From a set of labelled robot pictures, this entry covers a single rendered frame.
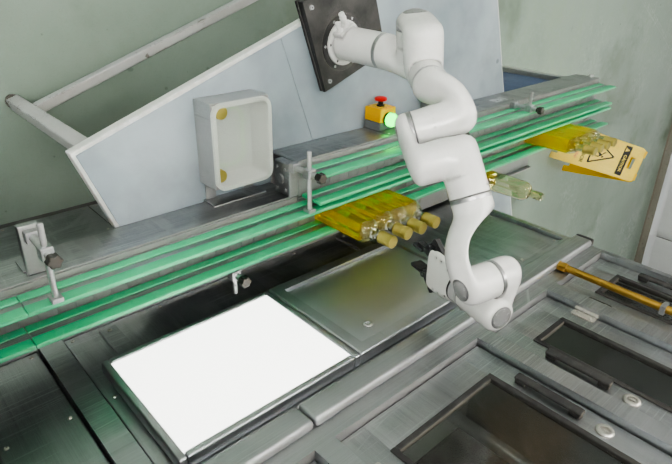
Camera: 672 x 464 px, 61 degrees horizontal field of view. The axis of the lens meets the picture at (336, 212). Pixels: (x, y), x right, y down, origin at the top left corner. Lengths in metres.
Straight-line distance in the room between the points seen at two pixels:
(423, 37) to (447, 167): 0.34
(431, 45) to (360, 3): 0.43
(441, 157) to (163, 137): 0.68
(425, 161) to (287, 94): 0.60
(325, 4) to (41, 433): 1.20
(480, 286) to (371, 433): 0.35
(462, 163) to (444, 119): 0.13
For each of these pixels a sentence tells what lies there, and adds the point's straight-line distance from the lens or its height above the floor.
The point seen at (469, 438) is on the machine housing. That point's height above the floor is 1.59.
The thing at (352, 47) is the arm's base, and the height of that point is 0.86.
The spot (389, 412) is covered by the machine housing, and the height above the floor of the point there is 1.45.
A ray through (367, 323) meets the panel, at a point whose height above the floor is 1.25.
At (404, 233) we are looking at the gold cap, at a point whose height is 1.16.
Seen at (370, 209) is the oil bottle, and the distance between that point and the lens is 1.55.
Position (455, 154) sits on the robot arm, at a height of 1.38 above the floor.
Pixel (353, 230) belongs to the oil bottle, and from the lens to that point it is 1.51.
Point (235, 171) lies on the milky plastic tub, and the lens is 1.54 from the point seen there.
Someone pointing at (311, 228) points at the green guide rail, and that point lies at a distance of 1.58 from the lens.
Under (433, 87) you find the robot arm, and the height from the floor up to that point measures 1.24.
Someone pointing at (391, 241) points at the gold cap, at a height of 1.16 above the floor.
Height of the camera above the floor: 2.00
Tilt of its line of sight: 42 degrees down
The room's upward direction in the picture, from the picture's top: 116 degrees clockwise
